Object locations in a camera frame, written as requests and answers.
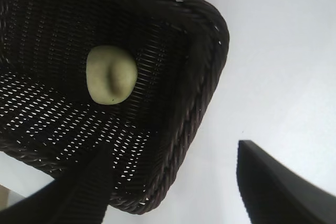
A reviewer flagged pale yellow egg yolk pastry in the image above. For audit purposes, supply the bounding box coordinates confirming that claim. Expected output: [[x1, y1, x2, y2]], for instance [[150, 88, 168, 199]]
[[86, 45, 138, 105]]

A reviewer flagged dark brown woven wicker basket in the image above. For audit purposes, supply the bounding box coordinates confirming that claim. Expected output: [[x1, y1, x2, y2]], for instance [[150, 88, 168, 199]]
[[0, 0, 230, 216]]

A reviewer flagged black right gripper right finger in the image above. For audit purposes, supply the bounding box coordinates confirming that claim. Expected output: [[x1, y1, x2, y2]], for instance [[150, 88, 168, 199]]
[[235, 139, 336, 224]]

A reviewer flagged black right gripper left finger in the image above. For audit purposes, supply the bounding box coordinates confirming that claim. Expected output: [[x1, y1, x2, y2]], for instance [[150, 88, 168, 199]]
[[0, 142, 117, 224]]

